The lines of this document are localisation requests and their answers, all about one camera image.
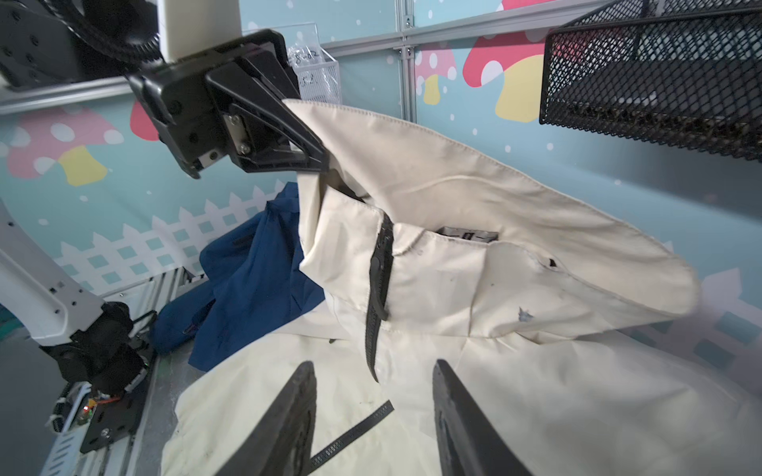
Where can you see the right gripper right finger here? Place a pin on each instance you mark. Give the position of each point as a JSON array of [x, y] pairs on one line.
[[468, 444]]

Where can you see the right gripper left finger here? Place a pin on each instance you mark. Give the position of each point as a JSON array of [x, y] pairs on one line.
[[281, 442]]

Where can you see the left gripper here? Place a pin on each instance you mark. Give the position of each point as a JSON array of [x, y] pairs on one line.
[[246, 82]]

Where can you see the blue jacket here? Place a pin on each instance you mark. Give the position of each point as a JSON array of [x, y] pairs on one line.
[[254, 286]]

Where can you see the beige jacket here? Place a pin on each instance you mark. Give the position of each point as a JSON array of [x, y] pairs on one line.
[[428, 251]]

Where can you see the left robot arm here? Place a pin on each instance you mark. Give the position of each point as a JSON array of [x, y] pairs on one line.
[[98, 197]]

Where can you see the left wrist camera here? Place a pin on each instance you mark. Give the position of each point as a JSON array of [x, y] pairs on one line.
[[188, 27]]

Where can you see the black mesh wall basket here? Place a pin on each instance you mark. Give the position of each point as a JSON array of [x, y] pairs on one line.
[[685, 74]]

